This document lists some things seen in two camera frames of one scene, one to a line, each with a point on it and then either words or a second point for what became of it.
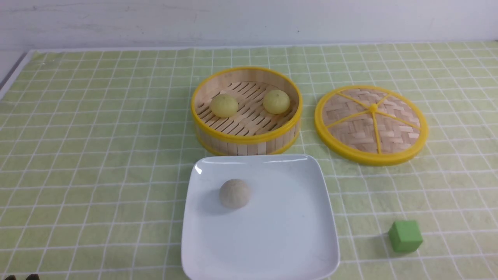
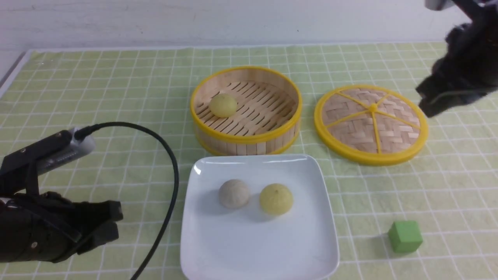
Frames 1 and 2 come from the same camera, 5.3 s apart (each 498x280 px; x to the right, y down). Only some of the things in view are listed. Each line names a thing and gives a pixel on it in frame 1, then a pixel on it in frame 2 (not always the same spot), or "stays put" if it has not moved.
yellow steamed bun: (276, 102) → (276, 199)
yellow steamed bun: (223, 105) stays put
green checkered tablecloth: (97, 148) stays put
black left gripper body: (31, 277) → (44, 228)
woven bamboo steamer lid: (374, 125) stays put
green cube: (405, 236) stays put
